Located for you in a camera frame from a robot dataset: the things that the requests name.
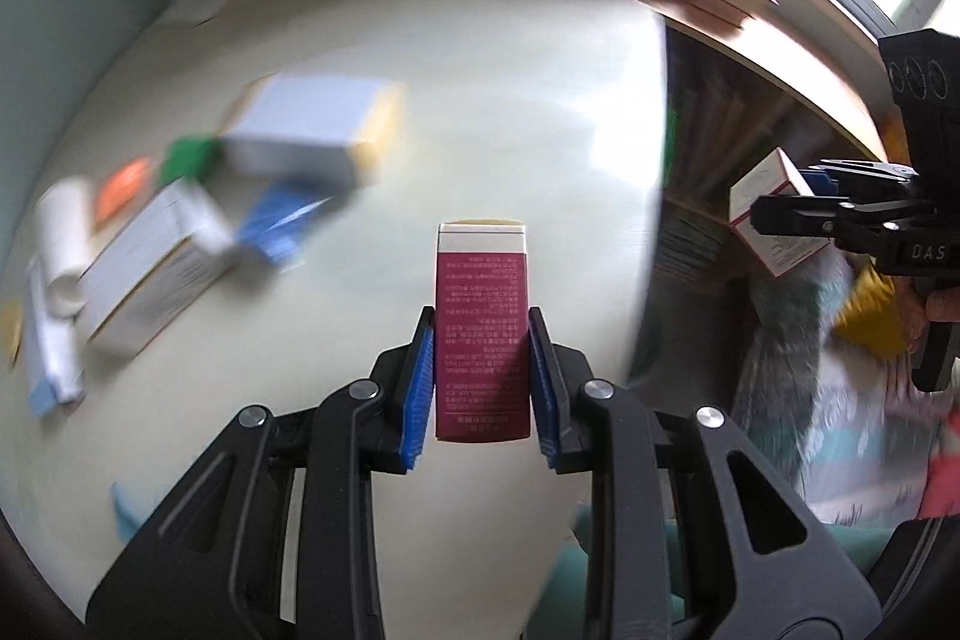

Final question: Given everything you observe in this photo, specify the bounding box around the wooden bookshelf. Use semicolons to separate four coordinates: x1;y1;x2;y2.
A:
330;0;901;311

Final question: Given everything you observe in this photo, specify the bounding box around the patterned teal bed blanket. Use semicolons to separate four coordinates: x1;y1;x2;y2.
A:
731;250;960;528

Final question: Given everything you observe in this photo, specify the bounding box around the maroon carton with white end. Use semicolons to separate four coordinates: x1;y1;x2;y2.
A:
434;219;533;444

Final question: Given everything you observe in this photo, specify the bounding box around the white carton with grey print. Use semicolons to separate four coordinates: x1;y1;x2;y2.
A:
79;179;237;356

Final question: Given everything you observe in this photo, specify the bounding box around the person's right hand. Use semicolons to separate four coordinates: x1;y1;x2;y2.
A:
904;277;960;352

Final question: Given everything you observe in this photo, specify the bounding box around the white paper roll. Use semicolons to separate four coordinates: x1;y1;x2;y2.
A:
36;177;97;315

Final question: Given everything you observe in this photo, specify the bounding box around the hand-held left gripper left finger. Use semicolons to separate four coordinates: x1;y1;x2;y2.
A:
86;306;440;640

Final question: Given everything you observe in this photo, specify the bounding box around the teal cloth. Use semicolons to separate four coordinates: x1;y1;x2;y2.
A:
547;503;905;640

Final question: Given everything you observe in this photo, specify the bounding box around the yellow pillow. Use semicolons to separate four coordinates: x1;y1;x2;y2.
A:
834;269;910;357

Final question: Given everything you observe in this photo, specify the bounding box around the large white carton yellow side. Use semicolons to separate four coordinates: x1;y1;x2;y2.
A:
219;73;402;185

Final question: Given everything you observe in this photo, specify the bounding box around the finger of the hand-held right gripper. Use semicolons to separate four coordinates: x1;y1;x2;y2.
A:
799;158;922;200
750;194;931;256

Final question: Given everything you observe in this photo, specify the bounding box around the white carton with red edge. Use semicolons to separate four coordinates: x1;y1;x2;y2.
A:
729;148;833;277

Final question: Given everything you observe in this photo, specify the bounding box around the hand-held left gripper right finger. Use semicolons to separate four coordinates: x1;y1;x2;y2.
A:
525;306;882;640

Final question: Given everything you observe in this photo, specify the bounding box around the green small packet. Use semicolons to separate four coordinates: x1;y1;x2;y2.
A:
159;136;220;185

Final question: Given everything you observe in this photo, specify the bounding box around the blue crumpled packet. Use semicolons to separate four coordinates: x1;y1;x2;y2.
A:
238;182;338;270

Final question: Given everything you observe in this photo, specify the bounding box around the orange small packet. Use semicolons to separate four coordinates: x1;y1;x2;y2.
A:
96;157;155;227

